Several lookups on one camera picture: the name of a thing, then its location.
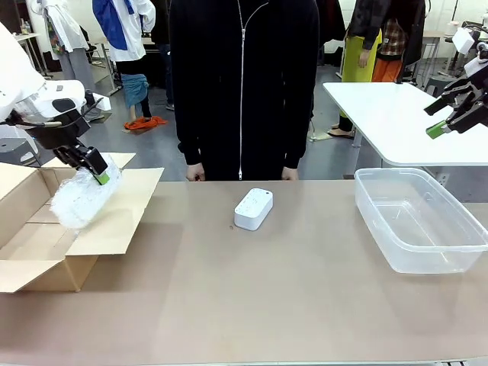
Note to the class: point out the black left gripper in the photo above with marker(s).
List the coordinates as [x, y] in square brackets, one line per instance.
[57, 135]

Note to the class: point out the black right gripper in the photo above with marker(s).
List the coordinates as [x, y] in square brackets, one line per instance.
[474, 106]

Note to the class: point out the bubble clock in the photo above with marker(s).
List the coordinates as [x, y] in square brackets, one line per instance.
[76, 206]

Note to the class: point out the white power strip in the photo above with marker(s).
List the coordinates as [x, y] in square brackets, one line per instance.
[251, 207]

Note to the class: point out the person's left forearm black sleeve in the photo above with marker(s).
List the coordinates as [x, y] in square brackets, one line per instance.
[295, 148]

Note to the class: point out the person's right forearm black sleeve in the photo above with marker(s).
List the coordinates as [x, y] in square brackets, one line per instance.
[190, 145]

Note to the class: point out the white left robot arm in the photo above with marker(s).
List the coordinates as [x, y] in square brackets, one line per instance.
[23, 76]

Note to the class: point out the person's right hand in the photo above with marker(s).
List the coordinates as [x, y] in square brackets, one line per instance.
[195, 173]

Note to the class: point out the person's left hand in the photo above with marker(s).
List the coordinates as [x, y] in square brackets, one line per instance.
[289, 174]

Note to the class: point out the white table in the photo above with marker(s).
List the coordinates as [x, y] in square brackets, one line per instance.
[381, 114]

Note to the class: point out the orange cloth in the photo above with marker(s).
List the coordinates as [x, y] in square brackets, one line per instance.
[143, 124]

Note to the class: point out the open brown cardboard box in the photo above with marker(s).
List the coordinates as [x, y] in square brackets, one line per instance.
[114, 221]

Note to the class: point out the figure in orange trousers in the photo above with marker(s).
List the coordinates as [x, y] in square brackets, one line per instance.
[387, 70]

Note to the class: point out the teal cloth wrap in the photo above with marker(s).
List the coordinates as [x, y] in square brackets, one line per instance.
[135, 87]

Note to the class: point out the clear plastic container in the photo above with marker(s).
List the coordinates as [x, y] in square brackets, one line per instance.
[419, 228]

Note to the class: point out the background person in jeans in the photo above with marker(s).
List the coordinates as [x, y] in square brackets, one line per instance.
[164, 57]

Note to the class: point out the mannequin in white blue jacket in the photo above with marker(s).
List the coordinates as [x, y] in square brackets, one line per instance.
[126, 30]

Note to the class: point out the mannequin in white colourful garment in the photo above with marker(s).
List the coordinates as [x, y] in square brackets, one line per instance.
[65, 23]

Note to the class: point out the dark hanging garment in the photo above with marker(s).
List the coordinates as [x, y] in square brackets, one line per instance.
[331, 19]

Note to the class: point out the person in black jacket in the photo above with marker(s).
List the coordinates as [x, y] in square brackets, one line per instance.
[213, 76]

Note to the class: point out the wooden desk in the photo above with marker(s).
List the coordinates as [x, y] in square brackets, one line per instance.
[23, 36]

